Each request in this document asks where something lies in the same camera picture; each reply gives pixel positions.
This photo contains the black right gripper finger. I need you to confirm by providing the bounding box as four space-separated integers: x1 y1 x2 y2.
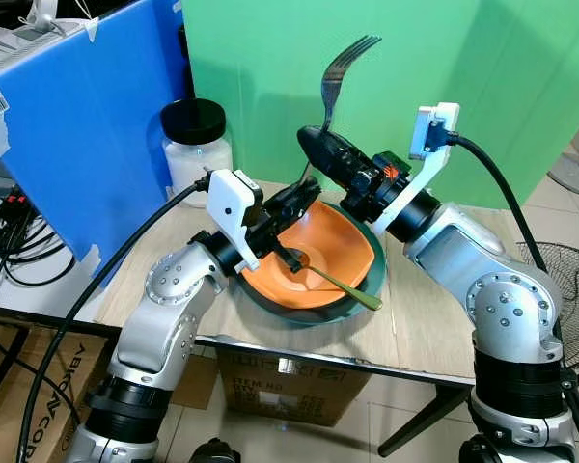
297 125 361 170
301 143 356 186

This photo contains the silver metal fork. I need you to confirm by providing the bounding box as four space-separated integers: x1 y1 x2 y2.
319 35 383 132

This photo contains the gold metal spoon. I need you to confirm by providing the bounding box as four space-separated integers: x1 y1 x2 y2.
285 249 384 312

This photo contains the orange bowl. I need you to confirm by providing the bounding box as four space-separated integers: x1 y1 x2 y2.
239 199 378 311

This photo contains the dark green plate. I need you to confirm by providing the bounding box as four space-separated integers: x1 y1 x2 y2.
233 214 388 330

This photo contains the clear jar with black lid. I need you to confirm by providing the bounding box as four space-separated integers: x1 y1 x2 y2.
159 97 235 209

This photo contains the printed brown cardboard box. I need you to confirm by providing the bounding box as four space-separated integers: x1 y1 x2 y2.
214 345 373 428

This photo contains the green backdrop board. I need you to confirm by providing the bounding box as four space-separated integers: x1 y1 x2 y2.
178 0 579 210

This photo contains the blue plastic board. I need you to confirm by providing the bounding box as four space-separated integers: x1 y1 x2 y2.
0 0 191 287

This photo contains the grey round fan base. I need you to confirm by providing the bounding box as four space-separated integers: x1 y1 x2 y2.
546 104 579 200

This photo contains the black table leg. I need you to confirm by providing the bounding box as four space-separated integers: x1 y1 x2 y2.
377 384 476 458

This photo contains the black floor fan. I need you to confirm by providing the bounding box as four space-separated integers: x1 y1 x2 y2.
514 240 579 375

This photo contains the white machine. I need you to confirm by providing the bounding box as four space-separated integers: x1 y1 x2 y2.
0 0 90 84

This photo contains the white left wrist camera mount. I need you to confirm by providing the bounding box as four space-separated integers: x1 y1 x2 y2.
206 170 264 274

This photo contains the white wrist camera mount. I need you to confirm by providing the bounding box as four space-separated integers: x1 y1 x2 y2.
371 101 462 233
206 170 264 274

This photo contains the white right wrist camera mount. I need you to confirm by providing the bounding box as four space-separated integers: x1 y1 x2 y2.
371 101 462 233

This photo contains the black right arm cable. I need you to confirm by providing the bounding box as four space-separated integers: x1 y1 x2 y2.
448 132 579 463

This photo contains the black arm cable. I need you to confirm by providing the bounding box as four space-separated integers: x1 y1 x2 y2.
16 177 213 463
448 132 579 463

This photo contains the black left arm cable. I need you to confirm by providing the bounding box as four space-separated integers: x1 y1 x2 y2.
16 177 213 463

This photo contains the black cable bundle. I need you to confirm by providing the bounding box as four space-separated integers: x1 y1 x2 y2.
0 186 51 334

